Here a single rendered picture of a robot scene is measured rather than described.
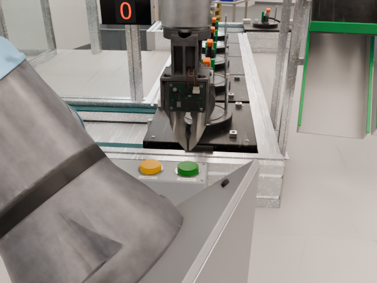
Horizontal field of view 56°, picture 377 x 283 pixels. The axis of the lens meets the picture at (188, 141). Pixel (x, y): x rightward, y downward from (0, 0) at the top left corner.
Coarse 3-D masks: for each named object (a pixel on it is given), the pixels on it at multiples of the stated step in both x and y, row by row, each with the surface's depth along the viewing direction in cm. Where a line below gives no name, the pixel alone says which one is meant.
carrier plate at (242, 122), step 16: (160, 112) 89; (240, 112) 89; (160, 128) 81; (240, 128) 81; (144, 144) 76; (160, 144) 75; (176, 144) 75; (208, 144) 74; (224, 144) 74; (240, 144) 74; (256, 144) 74
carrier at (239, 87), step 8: (224, 72) 108; (216, 80) 106; (224, 80) 106; (232, 80) 112; (240, 80) 112; (216, 88) 101; (224, 88) 103; (232, 88) 106; (240, 88) 106; (216, 96) 100; (224, 96) 100; (240, 96) 100; (248, 96) 100
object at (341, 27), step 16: (320, 0) 73; (336, 0) 73; (352, 0) 72; (368, 0) 71; (320, 16) 70; (336, 16) 69; (352, 16) 69; (368, 16) 68; (320, 32) 67; (336, 32) 66; (352, 32) 65; (368, 32) 65
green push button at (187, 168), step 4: (180, 164) 67; (184, 164) 67; (188, 164) 67; (192, 164) 67; (196, 164) 67; (180, 168) 65; (184, 168) 65; (188, 168) 65; (192, 168) 65; (196, 168) 65; (180, 172) 65; (184, 172) 65; (188, 172) 64; (192, 172) 65; (196, 172) 65
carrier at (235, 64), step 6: (216, 42) 130; (204, 54) 134; (216, 54) 134; (216, 60) 127; (222, 60) 127; (228, 60) 127; (234, 60) 134; (240, 60) 134; (216, 66) 123; (222, 66) 124; (228, 66) 127; (234, 66) 127; (240, 66) 127; (216, 72) 120; (222, 72) 120; (228, 72) 120; (234, 72) 120; (240, 72) 120
